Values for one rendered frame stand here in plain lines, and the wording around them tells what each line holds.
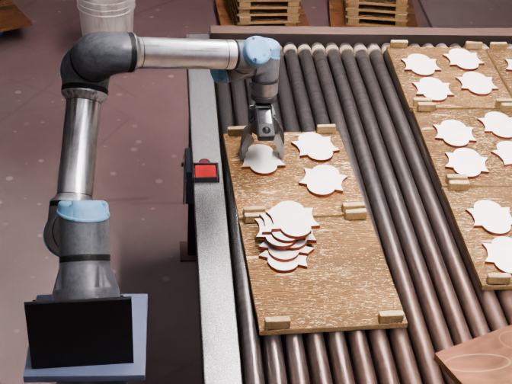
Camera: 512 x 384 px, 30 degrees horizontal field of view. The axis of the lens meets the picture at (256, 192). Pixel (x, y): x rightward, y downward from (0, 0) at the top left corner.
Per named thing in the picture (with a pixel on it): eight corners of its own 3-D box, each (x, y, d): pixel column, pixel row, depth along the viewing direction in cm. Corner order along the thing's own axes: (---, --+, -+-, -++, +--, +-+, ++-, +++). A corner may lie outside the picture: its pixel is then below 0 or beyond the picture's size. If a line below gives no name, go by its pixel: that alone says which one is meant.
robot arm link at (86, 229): (64, 254, 211) (62, 194, 213) (52, 259, 223) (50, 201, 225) (116, 253, 216) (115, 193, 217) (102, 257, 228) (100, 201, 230)
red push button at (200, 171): (195, 180, 267) (195, 177, 267) (194, 168, 272) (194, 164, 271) (216, 180, 268) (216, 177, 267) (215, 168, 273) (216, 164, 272)
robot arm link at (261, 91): (280, 84, 259) (251, 85, 258) (279, 100, 262) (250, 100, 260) (276, 72, 265) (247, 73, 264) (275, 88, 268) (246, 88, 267)
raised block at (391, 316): (379, 324, 222) (380, 315, 220) (376, 318, 224) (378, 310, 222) (403, 323, 223) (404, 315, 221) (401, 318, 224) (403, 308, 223)
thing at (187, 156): (181, 213, 294) (181, 165, 283) (180, 187, 305) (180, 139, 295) (218, 213, 295) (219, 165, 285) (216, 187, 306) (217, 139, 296)
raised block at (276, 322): (264, 331, 218) (265, 321, 217) (263, 324, 220) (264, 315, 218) (290, 329, 219) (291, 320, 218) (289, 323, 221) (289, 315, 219)
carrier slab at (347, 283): (259, 336, 219) (259, 331, 218) (238, 225, 252) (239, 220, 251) (407, 328, 224) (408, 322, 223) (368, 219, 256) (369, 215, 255)
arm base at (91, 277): (44, 301, 211) (43, 256, 212) (62, 301, 226) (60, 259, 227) (112, 297, 210) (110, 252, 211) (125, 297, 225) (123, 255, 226)
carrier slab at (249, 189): (238, 222, 252) (238, 218, 251) (222, 138, 285) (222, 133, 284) (367, 218, 257) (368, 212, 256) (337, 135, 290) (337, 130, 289)
